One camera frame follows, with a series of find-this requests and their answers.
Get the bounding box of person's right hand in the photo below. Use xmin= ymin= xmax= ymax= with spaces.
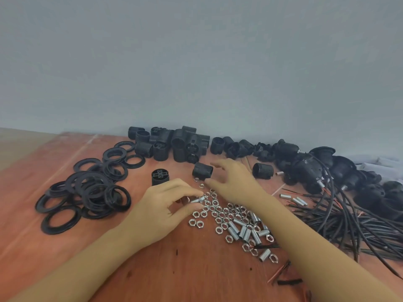
xmin=205 ymin=159 xmax=275 ymax=212

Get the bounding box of pile of black socket shells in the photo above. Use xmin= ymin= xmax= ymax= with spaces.
xmin=127 ymin=126 xmax=275 ymax=164

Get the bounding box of pile of black plastic rings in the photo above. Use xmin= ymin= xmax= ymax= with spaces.
xmin=35 ymin=140 xmax=146 ymax=235

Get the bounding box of pile of silver hex nuts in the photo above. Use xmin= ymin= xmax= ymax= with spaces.
xmin=188 ymin=177 xmax=279 ymax=264

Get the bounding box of white plastic bag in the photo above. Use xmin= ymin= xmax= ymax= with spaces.
xmin=355 ymin=156 xmax=403 ymax=183

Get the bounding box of person's left forearm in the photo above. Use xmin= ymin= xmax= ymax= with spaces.
xmin=8 ymin=221 xmax=145 ymax=302

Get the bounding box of black socket with inner insert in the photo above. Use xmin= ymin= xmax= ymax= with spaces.
xmin=151 ymin=168 xmax=170 ymax=187

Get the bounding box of pile of wired black lampholders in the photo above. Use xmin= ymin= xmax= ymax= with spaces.
xmin=272 ymin=139 xmax=403 ymax=222

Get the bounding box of bundle of black cables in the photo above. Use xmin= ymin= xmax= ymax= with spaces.
xmin=279 ymin=154 xmax=403 ymax=279

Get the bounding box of person's right forearm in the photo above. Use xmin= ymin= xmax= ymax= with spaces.
xmin=260 ymin=198 xmax=402 ymax=302

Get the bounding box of black threaded socket shell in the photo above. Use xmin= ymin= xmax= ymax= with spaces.
xmin=192 ymin=162 xmax=214 ymax=181
xmin=252 ymin=163 xmax=276 ymax=180

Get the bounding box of person's left hand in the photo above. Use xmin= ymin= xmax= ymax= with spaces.
xmin=121 ymin=178 xmax=205 ymax=248

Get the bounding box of pile of metal threaded tubes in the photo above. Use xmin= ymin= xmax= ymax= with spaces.
xmin=227 ymin=211 xmax=274 ymax=263

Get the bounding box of red wire scrap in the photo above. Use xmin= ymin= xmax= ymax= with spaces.
xmin=267 ymin=260 xmax=292 ymax=284

